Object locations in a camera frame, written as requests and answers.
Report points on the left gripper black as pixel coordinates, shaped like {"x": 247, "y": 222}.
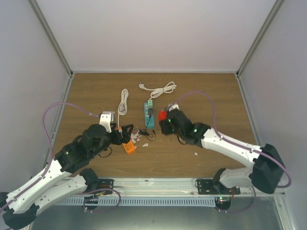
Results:
{"x": 120, "y": 140}

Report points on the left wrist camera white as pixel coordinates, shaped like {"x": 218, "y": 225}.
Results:
{"x": 105, "y": 119}

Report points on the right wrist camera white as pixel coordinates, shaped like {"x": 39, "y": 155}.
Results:
{"x": 172, "y": 107}

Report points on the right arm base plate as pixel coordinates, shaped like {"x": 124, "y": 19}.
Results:
{"x": 209, "y": 187}

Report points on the orange power strip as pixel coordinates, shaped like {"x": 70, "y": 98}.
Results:
{"x": 129, "y": 147}

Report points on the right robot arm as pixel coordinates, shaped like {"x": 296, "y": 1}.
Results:
{"x": 263, "y": 166}

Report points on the grey slotted cable duct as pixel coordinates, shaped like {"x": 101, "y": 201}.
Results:
{"x": 141, "y": 201}

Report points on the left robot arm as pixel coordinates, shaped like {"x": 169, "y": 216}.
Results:
{"x": 65, "y": 175}

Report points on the right aluminium frame post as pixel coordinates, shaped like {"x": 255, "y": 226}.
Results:
{"x": 263, "y": 29}

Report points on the black charger adapter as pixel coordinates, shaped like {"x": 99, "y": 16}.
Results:
{"x": 150, "y": 112}

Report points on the aluminium front rail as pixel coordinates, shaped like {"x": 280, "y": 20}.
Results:
{"x": 172, "y": 187}

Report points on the teal power strip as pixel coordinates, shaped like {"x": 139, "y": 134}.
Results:
{"x": 149, "y": 120}

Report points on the left aluminium frame post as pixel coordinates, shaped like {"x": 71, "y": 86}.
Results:
{"x": 38, "y": 12}

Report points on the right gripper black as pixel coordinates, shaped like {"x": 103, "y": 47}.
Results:
{"x": 165, "y": 130}

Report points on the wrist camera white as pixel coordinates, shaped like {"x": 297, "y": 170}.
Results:
{"x": 172, "y": 107}
{"x": 105, "y": 119}

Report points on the red charger cube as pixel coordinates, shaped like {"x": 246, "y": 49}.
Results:
{"x": 162, "y": 115}

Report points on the aluminium frame post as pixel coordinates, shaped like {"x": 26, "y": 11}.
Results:
{"x": 38, "y": 12}
{"x": 263, "y": 29}

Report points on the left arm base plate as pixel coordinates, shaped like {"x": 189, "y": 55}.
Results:
{"x": 100, "y": 184}

